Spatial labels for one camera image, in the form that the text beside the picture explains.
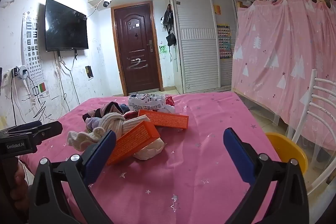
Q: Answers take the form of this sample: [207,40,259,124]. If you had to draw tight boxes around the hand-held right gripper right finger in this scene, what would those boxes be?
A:
[223,128,310,224]

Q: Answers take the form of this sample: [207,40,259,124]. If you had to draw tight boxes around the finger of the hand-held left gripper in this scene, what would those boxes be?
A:
[25,121,63,141]
[0,120,43,136]

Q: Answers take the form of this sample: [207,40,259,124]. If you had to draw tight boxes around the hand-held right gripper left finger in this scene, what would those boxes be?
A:
[28,130,117,224]

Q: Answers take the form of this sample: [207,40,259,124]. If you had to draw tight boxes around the lavender sock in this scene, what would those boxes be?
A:
[84,116,104,132]

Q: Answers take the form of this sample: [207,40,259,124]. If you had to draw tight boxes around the orange cardboard box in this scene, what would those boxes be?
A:
[138,109,189,130]
[106,120,160,166]

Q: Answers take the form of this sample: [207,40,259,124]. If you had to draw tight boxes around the pink and black sock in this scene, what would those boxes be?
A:
[95,101,124,119]

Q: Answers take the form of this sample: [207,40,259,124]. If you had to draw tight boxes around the beige sock ball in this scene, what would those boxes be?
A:
[133,136,165,161]

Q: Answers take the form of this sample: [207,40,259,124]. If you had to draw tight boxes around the yellow plastic bin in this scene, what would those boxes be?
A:
[265,132,308,174]

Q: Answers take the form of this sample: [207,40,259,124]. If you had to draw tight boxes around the white paper wrapper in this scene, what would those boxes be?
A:
[128,93,166,112]

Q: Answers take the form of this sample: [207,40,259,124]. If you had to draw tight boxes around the person's left hand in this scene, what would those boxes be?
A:
[13,158,29,196]

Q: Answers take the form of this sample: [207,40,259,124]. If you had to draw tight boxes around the pink star-print tablecloth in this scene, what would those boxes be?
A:
[18,91,282,224]

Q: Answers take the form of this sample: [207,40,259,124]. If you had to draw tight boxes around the eye chart poster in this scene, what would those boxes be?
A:
[22,12,50,97]

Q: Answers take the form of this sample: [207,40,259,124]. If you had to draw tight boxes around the white metal chair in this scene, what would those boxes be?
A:
[291,69,336,193]

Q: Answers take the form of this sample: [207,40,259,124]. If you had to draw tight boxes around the white shutter wardrobe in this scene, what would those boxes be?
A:
[171,0,238,93]

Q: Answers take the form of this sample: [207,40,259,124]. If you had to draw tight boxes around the colourful grid poster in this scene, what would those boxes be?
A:
[217,24,233,60]

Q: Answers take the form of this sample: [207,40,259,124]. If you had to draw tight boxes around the brown door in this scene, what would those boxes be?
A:
[111,0,164,96]

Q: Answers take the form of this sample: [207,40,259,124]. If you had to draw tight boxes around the pink tree-print curtain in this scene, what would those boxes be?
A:
[231,0,336,161]

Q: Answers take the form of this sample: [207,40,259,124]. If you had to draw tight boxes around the large black hanging bag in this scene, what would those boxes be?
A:
[162,4,174,34]

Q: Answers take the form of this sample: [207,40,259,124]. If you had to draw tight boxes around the black television cable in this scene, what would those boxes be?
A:
[54,51,80,106]

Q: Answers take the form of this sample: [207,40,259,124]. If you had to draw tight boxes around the wall-mounted black television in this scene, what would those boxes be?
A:
[45,0,89,52]

